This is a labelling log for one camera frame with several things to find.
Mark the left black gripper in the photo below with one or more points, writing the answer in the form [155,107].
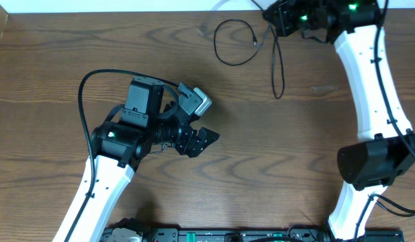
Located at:
[184,146]

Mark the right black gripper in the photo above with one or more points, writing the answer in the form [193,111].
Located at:
[281,23]

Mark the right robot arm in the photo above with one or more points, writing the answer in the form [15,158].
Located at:
[386,146]

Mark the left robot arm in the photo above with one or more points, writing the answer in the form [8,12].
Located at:
[154,114]

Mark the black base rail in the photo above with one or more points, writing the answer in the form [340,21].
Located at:
[129,229]

